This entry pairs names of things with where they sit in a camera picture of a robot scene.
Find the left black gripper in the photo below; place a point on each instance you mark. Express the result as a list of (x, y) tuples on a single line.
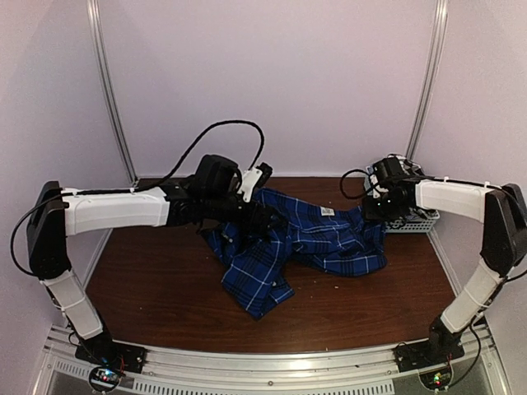
[(249, 224)]

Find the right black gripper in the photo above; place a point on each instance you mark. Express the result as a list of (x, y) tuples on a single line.
[(369, 212)]

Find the blue plaid long sleeve shirt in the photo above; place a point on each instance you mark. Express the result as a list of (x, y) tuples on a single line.
[(338, 243)]

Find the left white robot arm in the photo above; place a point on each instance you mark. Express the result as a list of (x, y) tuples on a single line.
[(217, 191)]

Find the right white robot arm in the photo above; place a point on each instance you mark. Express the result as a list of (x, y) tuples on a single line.
[(497, 211)]

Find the light blue perforated basket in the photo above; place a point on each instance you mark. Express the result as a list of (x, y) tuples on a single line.
[(418, 221)]

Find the black white checked shirt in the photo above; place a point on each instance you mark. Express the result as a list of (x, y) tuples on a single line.
[(410, 167)]

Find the right circuit board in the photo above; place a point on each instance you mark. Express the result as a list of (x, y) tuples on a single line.
[(436, 379)]

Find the circuit board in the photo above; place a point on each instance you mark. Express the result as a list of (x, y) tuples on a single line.
[(104, 379), (436, 379)]

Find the left circuit board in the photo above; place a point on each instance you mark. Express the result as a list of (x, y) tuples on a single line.
[(104, 379)]

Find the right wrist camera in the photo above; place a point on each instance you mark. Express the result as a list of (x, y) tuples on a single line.
[(375, 185)]

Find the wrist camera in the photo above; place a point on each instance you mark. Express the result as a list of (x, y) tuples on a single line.
[(252, 179), (375, 185)]

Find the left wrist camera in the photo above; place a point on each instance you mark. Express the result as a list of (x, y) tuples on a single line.
[(252, 179)]

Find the right aluminium frame post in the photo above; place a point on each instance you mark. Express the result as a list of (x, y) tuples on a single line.
[(434, 56)]

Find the aluminium frame post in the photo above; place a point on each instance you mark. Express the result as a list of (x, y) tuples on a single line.
[(97, 35), (434, 56)]

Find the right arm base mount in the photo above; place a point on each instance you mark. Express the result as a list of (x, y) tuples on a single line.
[(440, 345)]

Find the front aluminium rail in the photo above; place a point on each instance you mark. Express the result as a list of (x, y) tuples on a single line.
[(371, 370)]

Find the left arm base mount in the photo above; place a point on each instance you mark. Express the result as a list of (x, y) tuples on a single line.
[(104, 351)]

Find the left aluminium frame post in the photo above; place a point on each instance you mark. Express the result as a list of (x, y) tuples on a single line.
[(97, 35)]

